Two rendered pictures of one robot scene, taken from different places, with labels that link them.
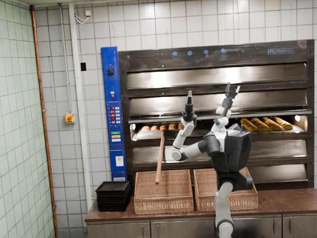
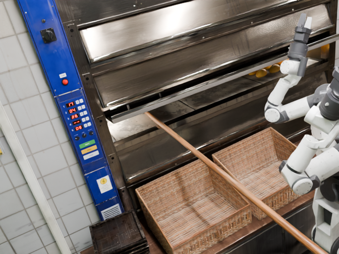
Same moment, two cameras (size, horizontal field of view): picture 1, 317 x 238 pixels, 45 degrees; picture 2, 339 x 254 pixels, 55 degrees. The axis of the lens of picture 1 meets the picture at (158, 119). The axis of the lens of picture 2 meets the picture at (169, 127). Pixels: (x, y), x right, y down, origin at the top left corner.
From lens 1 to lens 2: 2.31 m
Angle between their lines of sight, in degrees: 29
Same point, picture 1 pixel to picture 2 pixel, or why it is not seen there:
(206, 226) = (272, 234)
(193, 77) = (193, 14)
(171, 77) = (160, 22)
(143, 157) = (138, 165)
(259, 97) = (280, 27)
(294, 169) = not seen: hidden behind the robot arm
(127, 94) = (89, 70)
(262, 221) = not seen: hidden behind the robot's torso
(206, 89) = (214, 31)
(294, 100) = (318, 22)
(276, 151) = (298, 96)
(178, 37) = not seen: outside the picture
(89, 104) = (19, 109)
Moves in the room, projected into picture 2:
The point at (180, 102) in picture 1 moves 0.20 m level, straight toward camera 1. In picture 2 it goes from (179, 62) to (195, 68)
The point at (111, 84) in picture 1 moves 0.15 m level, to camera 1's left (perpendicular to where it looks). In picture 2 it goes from (55, 60) to (25, 69)
